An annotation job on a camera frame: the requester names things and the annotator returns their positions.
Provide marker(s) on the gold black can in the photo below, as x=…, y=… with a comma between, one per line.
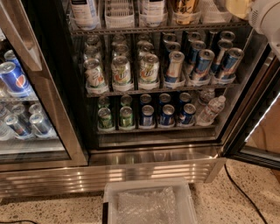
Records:
x=184, y=12

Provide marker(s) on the blue red bull can middle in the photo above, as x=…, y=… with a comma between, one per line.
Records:
x=202, y=65

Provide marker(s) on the blue red bull can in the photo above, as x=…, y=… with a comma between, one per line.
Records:
x=229, y=63
x=202, y=65

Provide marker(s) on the blue red bull can right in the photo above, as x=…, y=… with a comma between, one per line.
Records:
x=229, y=63

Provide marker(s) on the silver red bull can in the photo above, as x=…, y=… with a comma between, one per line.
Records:
x=176, y=59

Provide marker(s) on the front right 7up can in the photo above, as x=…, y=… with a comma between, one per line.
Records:
x=149, y=66

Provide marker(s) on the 7up can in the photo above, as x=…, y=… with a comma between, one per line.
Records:
x=94, y=73
x=121, y=73
x=149, y=66

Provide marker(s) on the blue pepsi can right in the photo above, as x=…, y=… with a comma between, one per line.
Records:
x=186, y=114

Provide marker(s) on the open right fridge door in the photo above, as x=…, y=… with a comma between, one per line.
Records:
x=256, y=136

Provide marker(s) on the blue pepsi can middle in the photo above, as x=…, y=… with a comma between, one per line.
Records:
x=167, y=115

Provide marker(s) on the front middle 7up can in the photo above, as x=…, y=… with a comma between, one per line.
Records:
x=121, y=73

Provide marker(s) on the blue pepsi can left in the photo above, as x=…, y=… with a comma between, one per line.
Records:
x=147, y=115

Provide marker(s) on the green can front right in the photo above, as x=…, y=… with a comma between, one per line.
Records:
x=126, y=116

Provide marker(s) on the green can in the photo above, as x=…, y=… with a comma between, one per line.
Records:
x=126, y=116
x=105, y=118

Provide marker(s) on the front left 7up can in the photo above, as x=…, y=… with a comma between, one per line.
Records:
x=94, y=73

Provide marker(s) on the stainless steel fridge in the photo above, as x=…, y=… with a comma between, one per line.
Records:
x=190, y=151

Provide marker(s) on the green can front left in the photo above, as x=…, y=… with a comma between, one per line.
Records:
x=105, y=118

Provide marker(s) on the small can behind glass right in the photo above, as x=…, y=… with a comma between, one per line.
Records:
x=41, y=124

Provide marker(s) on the small can behind glass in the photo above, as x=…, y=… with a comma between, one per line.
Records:
x=41, y=124
x=17, y=125

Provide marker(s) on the left glass fridge door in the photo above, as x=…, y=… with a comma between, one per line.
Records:
x=36, y=37

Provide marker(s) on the large blue pepsi can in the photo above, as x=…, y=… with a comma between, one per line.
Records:
x=15, y=80

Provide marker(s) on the small can behind glass left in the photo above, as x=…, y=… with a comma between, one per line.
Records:
x=17, y=125

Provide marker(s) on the white bottle top middle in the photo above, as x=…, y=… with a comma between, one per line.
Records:
x=152, y=13

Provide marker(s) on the white bottle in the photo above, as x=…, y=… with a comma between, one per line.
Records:
x=152, y=13
x=84, y=13

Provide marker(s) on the front water bottle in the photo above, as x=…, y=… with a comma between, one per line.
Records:
x=211, y=110

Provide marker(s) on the empty white tray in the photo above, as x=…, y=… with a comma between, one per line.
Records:
x=119, y=14

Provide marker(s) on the white bottle top left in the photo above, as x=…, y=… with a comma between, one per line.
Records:
x=84, y=13

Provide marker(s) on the clear plastic bin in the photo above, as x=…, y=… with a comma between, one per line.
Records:
x=184, y=201

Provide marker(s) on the bubble wrap sheet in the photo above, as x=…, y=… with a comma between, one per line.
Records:
x=147, y=207

